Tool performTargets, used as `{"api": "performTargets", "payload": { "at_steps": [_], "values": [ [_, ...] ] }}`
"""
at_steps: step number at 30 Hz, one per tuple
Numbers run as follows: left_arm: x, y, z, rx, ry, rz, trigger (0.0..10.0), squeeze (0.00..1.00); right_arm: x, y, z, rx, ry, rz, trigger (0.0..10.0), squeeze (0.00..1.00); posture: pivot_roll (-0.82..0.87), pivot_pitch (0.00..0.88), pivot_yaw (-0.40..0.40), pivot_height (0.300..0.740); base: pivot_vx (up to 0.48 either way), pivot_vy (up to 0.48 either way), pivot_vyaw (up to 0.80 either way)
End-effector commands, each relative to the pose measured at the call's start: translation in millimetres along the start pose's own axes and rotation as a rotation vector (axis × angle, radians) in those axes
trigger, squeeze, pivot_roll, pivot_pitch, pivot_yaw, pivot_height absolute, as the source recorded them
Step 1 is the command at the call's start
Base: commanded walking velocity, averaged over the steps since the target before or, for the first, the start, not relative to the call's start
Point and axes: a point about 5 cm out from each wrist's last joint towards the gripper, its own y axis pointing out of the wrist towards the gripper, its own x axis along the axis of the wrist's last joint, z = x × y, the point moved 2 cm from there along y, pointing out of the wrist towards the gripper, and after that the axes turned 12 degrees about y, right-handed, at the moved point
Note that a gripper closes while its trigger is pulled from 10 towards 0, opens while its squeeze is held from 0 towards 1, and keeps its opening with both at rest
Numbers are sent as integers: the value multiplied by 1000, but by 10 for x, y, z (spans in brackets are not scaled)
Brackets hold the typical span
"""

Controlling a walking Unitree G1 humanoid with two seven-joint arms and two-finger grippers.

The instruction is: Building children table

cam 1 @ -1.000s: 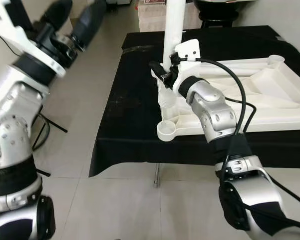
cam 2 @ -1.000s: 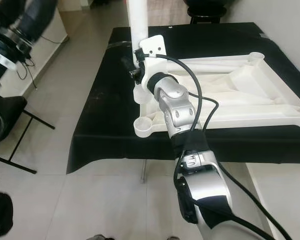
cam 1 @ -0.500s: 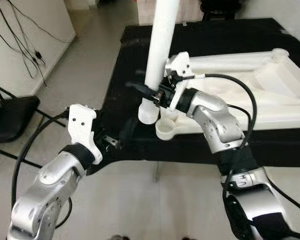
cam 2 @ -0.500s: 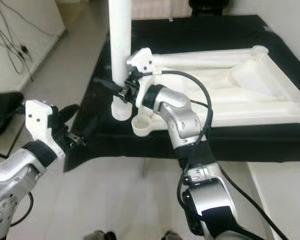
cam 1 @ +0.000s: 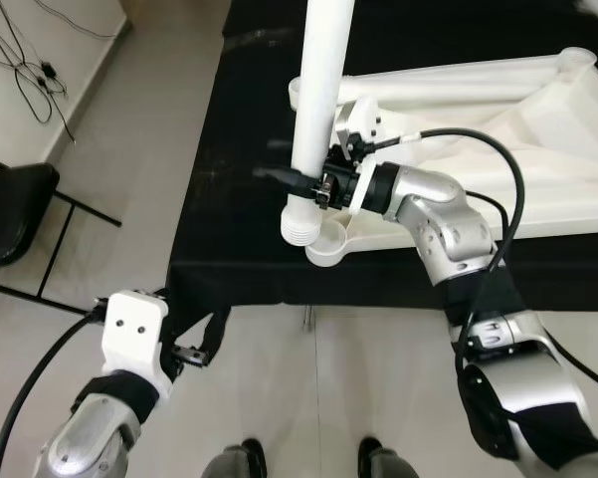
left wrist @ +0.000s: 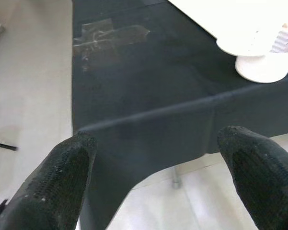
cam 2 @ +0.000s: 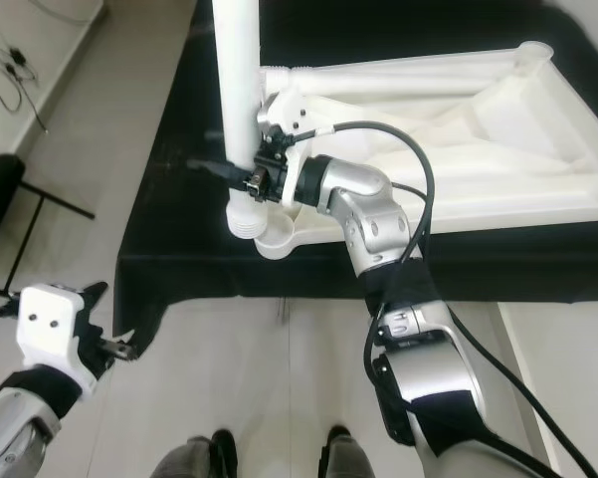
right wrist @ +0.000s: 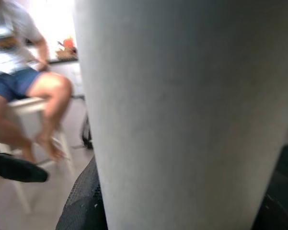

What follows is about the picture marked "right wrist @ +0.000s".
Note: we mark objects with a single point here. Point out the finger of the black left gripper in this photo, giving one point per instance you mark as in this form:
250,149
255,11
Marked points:
19,169

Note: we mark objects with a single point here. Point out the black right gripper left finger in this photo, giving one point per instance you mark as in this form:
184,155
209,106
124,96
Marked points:
84,203

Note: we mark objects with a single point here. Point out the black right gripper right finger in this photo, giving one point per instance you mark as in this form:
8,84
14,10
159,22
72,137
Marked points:
280,191

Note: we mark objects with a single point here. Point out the white plastic table leg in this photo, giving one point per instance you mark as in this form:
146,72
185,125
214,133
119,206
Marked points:
182,107

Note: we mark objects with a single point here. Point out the white chair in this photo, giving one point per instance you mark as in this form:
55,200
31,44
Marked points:
28,115

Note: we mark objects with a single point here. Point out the black floor object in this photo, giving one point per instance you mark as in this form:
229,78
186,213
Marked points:
86,134

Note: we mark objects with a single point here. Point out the woven basket with orange items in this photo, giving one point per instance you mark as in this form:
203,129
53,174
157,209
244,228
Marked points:
67,54

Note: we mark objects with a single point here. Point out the seated person in shorts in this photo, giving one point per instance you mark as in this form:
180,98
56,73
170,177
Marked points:
14,31

